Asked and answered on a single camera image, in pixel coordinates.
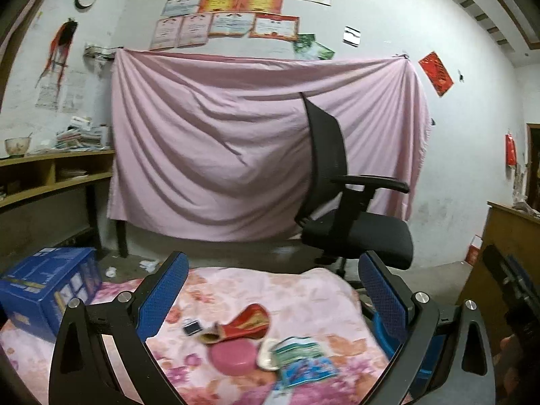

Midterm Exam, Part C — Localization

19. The red diamond paper poster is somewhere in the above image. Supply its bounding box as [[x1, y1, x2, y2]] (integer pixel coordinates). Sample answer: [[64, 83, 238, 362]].
[[419, 51, 454, 97]]

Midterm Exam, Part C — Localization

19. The pink hanging sheet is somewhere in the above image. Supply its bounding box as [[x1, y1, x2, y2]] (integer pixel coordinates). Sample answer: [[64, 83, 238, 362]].
[[107, 49, 431, 242]]

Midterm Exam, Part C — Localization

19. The person's right hand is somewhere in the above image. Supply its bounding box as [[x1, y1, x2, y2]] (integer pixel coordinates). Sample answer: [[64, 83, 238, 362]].
[[493, 334, 522, 398]]

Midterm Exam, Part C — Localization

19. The white crumpled wrapper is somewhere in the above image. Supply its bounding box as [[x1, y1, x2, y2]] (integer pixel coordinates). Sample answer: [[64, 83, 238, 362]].
[[256, 338, 279, 372]]

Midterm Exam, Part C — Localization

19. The stack of papers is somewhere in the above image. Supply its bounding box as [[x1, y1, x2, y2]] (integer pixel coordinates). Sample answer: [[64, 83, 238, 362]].
[[54, 116, 111, 151]]

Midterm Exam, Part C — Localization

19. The orange yellow certificate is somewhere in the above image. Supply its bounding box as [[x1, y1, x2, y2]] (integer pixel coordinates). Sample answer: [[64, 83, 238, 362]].
[[198, 0, 283, 14]]

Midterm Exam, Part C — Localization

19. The blue cardboard box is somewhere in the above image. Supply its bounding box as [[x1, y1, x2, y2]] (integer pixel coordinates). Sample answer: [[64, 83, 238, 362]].
[[0, 248, 102, 342]]

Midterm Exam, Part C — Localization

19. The wooden cabinet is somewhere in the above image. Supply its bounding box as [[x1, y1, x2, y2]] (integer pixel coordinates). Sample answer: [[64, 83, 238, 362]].
[[458, 202, 540, 354]]

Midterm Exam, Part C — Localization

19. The wooden shelf desk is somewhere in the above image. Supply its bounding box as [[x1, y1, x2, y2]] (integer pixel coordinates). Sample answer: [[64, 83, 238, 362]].
[[1, 150, 114, 268]]

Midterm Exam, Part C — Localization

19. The red wall tassel ornament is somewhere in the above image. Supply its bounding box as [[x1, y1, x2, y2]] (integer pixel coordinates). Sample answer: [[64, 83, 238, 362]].
[[37, 18, 78, 91]]

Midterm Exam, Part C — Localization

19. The green leaf poster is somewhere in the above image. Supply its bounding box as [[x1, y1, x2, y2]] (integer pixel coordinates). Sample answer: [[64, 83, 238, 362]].
[[293, 34, 335, 60]]

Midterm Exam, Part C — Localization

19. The blue green snack wrapper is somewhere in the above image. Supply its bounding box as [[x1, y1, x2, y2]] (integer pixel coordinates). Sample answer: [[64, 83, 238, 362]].
[[271, 336, 339, 388]]

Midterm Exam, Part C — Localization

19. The small black white card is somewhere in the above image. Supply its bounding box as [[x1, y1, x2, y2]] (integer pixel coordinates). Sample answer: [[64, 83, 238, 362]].
[[182, 319, 203, 336]]

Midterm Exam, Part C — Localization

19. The pink soap bar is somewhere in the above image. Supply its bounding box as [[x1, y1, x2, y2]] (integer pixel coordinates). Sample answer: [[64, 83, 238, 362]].
[[209, 338, 257, 377]]

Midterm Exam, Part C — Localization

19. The blue plastic bucket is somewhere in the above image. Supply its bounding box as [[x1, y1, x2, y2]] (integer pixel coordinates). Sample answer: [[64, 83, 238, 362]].
[[371, 311, 446, 393]]

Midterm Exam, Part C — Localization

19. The ceramic bowl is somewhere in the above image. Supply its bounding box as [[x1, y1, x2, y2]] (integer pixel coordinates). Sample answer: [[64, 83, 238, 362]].
[[5, 136, 31, 157]]

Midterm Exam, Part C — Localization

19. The black office chair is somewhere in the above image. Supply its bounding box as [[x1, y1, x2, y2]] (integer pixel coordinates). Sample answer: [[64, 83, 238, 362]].
[[295, 95, 414, 278]]

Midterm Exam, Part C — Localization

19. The red cigarette pack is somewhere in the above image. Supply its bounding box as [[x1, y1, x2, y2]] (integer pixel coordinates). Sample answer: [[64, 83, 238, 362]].
[[198, 303, 271, 345]]

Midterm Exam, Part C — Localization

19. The red framed certificate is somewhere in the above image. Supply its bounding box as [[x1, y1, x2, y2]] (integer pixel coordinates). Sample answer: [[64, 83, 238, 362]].
[[249, 13, 300, 41]]

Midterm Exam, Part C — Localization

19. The floral pink blanket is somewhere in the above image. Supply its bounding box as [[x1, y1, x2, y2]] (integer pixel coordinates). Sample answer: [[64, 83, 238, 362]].
[[0, 265, 413, 405]]

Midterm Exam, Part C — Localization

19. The black white wall sticker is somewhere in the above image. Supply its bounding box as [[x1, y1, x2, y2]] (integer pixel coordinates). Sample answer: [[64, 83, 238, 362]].
[[342, 26, 361, 48]]

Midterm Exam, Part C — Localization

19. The red hanging decoration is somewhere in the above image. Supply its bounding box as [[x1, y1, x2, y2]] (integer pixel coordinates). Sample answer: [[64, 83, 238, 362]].
[[505, 132, 517, 167]]

